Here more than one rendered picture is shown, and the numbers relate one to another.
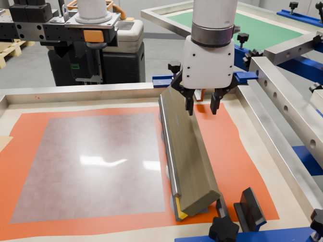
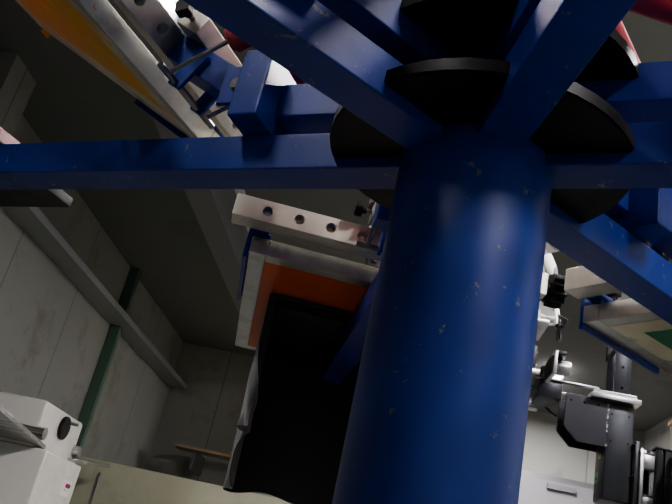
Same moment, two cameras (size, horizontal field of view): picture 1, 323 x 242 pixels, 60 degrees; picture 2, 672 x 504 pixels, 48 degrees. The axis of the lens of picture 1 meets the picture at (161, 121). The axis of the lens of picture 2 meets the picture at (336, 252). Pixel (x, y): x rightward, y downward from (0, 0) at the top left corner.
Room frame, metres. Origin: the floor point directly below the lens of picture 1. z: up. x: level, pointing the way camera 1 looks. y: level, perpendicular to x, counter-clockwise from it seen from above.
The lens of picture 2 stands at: (0.45, -1.84, 0.34)
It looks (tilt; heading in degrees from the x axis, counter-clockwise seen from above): 23 degrees up; 91
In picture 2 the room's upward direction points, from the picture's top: 13 degrees clockwise
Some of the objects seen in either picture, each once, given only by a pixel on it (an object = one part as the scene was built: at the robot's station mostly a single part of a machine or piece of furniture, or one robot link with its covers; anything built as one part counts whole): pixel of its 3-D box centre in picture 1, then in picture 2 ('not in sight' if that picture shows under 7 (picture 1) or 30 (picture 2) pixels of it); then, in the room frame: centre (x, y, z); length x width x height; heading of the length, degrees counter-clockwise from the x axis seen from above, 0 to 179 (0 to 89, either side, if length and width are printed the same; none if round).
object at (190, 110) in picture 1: (185, 100); not in sight; (0.51, -0.05, 1.10); 0.03 x 0.03 x 0.07; 5
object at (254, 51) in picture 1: (255, 61); (549, 289); (0.89, -0.32, 1.02); 0.07 x 0.06 x 0.07; 95
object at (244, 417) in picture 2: not in sight; (250, 398); (0.29, 0.13, 0.74); 0.46 x 0.04 x 0.42; 95
